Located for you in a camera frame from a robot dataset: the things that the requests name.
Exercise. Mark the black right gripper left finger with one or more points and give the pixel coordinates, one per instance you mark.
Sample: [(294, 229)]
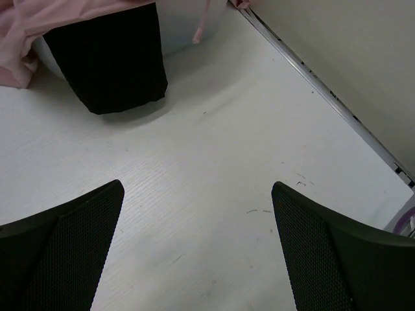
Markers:
[(53, 260)]

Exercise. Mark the pink trousers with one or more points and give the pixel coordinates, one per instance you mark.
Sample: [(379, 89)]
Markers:
[(22, 35)]

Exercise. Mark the black garment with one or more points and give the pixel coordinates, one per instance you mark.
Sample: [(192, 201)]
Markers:
[(112, 63)]

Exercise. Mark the aluminium table edge rail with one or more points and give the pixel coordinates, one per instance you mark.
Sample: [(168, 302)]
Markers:
[(327, 94)]

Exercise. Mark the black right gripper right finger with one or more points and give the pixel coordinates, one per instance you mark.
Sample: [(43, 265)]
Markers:
[(337, 263)]

